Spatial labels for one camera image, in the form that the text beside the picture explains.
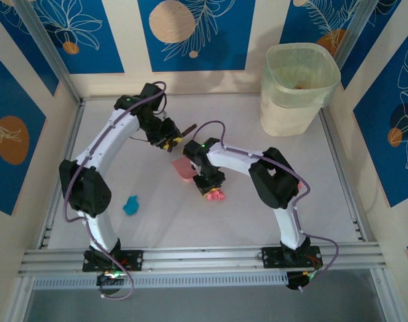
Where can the brown hand brush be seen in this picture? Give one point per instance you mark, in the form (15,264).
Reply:
(190,129)

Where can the pink plastic dustpan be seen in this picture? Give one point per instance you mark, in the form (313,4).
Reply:
(182,169)

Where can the deep pink paper scrap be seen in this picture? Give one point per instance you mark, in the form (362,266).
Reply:
(300,184)

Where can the orange paper scrap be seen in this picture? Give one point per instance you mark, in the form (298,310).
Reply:
(298,87)

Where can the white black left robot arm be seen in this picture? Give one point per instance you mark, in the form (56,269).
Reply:
(118,135)

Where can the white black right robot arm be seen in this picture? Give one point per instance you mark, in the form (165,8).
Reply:
(231,159)

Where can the large blue paper scrap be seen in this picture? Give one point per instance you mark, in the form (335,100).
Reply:
(131,206)

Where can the beige trash bin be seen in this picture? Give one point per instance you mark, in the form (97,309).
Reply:
(288,117)

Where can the translucent green bin liner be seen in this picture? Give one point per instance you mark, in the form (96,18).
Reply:
(274,84)

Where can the control board with green light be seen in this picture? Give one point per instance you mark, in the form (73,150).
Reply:
(301,280)
(111,275)

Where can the aluminium frame rail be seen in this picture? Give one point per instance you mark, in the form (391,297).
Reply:
(197,258)

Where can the aluminium table side rail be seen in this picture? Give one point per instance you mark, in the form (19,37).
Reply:
(49,221)
(351,201)

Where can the aluminium frame post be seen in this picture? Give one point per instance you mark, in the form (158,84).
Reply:
(355,33)
(45,43)

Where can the aluminium frame leg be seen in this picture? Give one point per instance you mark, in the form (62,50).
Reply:
(21,302)
(382,295)

